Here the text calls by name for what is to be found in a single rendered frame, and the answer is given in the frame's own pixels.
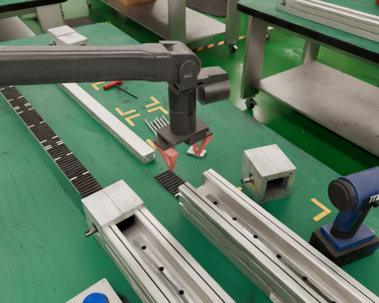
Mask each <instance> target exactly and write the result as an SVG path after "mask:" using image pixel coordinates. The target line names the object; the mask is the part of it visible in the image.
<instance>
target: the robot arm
mask: <svg viewBox="0 0 379 303"><path fill-rule="evenodd" d="M112 81H147V82H167V83H168V85H167V90H168V108H169V118H170V124H168V125H166V126H164V127H162V128H160V129H157V130H156V133H157V136H158V137H156V138H154V139H153V144H154V146H155V147H156V148H157V149H158V151H159V152H160V154H161V155H162V156H163V158H164V160H165V162H166V164H167V166H168V168H169V169H170V170H172V171H173V170H174V167H175V164H176V160H177V156H178V152H177V151H175V150H174V148H176V145H178V144H180V143H182V142H184V143H185V144H187V145H193V150H194V154H195V155H196V156H197V157H199V156H200V155H201V153H202V151H203V149H204V148H205V147H206V145H207V144H208V142H209V141H210V140H211V138H212V137H213V131H212V130H210V129H209V125H208V124H206V123H205V122H204V121H202V120H201V119H199V118H197V117H196V99H197V100H198V101H199V103H200V104H201V105H205V104H209V103H214V102H218V101H221V100H226V99H228V98H229V97H230V92H231V89H230V82H229V75H228V74H227V73H226V72H225V71H224V70H223V69H222V68H221V67H219V66H215V67H206V68H202V64H201V61H200V59H199V57H198V56H197V55H196V54H194V53H193V52H192V51H191V50H190V49H189V48H188V47H187V46H186V45H184V44H183V43H182V42H180V41H159V43H145V44H142V45H132V46H0V87H9V86H18V85H43V84H71V83H84V82H112ZM201 140H202V143H201V145H200V147H199V149H197V142H199V141H201Z"/></svg>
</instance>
